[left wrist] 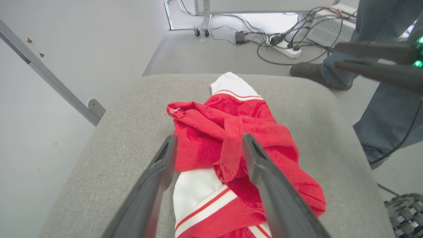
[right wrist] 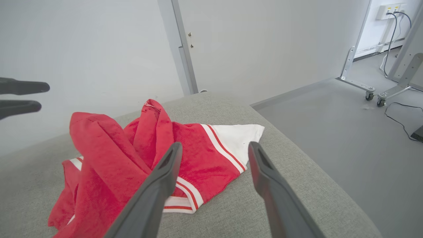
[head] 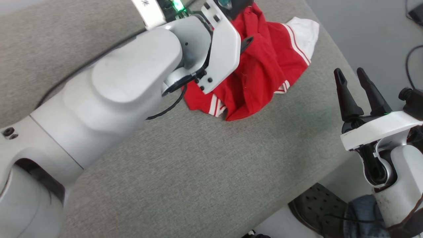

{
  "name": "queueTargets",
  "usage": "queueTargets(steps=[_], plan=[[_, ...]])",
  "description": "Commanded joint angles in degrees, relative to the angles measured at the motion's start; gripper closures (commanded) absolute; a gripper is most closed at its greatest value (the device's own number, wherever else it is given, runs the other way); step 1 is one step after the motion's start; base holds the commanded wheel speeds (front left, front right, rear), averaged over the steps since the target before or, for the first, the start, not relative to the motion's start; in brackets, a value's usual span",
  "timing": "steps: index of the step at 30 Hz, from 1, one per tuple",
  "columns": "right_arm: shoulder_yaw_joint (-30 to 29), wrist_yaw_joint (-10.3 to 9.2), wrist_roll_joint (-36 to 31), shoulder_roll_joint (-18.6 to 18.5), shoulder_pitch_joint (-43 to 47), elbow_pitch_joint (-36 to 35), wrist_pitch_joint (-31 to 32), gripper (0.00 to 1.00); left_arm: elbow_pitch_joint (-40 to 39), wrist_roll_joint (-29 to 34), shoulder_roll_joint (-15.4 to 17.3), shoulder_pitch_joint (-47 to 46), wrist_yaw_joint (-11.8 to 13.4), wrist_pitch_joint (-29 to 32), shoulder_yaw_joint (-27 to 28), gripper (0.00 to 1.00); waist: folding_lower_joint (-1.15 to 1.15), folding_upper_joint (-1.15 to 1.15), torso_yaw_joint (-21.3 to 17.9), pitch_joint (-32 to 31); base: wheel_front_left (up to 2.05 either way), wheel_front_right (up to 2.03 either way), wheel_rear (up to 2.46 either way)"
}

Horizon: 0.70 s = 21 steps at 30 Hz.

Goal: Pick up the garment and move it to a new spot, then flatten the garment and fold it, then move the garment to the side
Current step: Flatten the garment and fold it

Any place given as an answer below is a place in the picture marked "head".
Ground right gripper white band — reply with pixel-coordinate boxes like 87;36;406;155
334;68;423;151

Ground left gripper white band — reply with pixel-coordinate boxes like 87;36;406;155
132;0;199;31

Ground red basketball jersey white sleeves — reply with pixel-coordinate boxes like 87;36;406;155
183;2;320;122

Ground black floor device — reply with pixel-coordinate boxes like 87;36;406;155
405;0;423;27

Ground blue denim trouser leg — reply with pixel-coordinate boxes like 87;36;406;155
344;195;388;238

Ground black perforated shoe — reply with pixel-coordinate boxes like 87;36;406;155
288;183;349;237

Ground grey fabric sofa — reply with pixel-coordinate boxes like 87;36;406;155
0;0;374;238

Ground thin black floor cable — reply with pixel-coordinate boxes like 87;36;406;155
405;45;423;90

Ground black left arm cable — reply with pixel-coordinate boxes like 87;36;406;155
145;84;188;120

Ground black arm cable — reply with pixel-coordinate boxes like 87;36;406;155
386;193;423;232
145;84;188;120

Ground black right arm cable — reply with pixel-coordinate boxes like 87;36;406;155
386;193;423;232

